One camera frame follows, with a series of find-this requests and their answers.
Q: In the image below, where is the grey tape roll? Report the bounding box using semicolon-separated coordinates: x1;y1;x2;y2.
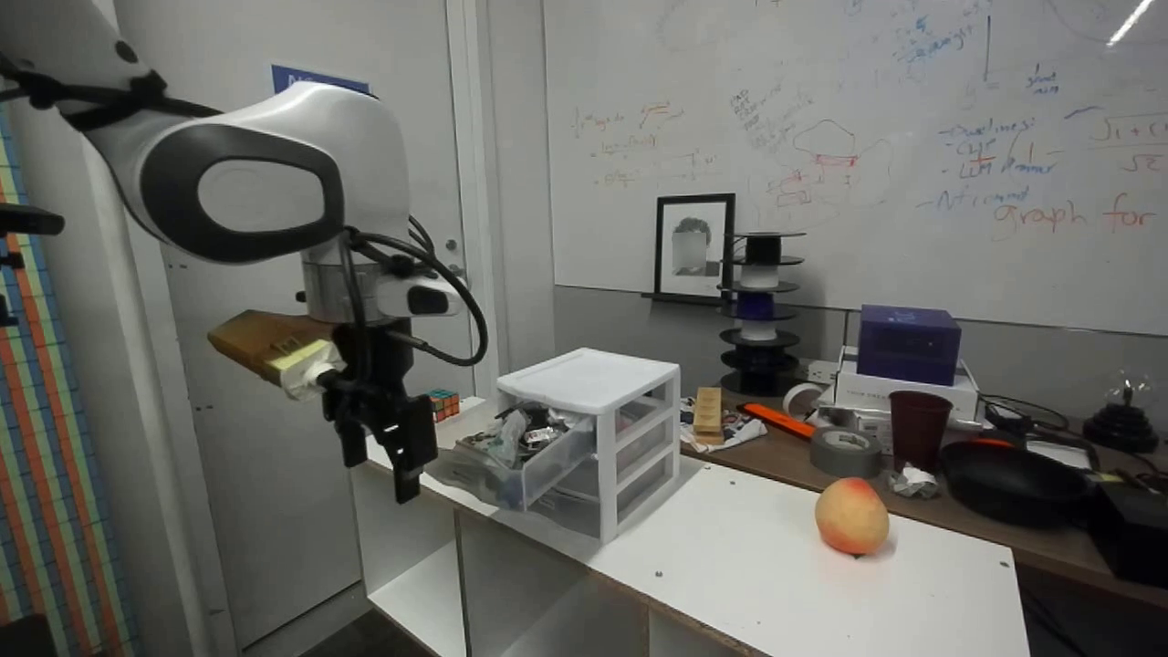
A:
806;424;891;481

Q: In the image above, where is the orange peach fruit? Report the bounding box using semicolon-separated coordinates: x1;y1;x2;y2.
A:
815;476;895;563

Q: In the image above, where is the black box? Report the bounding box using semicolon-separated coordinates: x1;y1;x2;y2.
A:
1084;479;1168;597

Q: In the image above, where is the black round desk gadget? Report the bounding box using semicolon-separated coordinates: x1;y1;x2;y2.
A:
1081;376;1165;457

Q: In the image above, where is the black frying pan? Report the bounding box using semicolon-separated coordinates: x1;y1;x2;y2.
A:
936;435;1104;535

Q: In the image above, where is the large white whiteboard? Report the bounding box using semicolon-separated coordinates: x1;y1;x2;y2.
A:
540;0;1168;342

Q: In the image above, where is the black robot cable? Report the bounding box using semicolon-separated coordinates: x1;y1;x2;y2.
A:
344;217;493;374

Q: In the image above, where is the brown wooden desk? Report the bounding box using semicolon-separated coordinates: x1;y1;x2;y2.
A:
677;398;1168;613

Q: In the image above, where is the black framed portrait picture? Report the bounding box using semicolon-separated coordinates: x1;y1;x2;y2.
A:
650;189;742;308

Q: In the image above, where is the stack of black spools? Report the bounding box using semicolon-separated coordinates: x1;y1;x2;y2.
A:
716;229;809;398

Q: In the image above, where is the dark red cup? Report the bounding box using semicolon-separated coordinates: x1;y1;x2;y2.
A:
885;391;955;479

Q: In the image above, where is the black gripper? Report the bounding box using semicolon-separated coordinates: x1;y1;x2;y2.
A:
319;323;442;505

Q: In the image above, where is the blue door sign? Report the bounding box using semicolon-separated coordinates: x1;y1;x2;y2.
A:
267;63;374;103

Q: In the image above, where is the purple box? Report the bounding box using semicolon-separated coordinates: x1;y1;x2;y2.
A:
852;305;968;391

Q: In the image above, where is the black mount bar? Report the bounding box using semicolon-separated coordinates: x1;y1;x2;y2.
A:
0;200;70;243

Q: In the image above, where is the orange utility knife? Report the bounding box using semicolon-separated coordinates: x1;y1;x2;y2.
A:
737;398;819;446

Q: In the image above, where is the white shelf cabinet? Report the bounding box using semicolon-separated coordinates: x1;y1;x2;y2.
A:
344;414;1036;657

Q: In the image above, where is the Rubik's cube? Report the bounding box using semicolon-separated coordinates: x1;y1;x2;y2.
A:
427;386;468;429

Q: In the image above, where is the white flat box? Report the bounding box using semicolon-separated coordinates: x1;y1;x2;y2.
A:
832;358;984;432

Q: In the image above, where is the clear drawer full of clutter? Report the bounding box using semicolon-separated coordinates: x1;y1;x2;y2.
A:
429;401;597;515

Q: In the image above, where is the tan wrist camera box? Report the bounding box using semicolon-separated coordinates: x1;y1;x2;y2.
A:
205;308;349;398

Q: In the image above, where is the colourful striped panel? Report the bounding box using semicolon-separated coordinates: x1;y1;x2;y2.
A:
0;115;131;657

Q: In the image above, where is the white door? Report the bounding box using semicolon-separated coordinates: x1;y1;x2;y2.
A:
104;0;502;655

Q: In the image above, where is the crumpled silver foil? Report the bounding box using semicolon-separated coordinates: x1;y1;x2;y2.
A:
885;465;945;505

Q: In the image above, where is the tan wooden block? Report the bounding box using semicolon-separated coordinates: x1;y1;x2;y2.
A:
689;383;729;446

